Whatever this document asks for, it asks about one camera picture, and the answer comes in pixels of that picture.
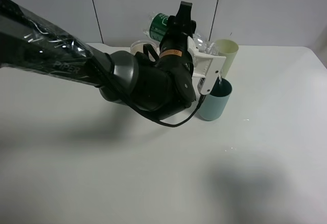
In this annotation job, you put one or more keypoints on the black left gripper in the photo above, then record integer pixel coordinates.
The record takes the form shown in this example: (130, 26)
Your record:
(172, 32)

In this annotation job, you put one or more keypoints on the clear bottle with green label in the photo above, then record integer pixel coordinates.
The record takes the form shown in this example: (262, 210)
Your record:
(148, 59)

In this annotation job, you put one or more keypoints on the teal plastic cup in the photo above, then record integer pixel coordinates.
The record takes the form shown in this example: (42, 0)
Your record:
(215, 102)

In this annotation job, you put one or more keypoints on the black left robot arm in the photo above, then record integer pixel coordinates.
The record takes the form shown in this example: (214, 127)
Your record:
(156, 85)

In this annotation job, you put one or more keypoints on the white cup with blue sleeve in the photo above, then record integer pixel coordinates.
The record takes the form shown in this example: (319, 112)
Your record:
(138, 46)

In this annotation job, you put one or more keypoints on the pale yellow plastic cup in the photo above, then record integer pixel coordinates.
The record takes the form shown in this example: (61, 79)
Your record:
(228, 49)

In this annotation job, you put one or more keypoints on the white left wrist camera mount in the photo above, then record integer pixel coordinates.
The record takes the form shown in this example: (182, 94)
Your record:
(206, 66)

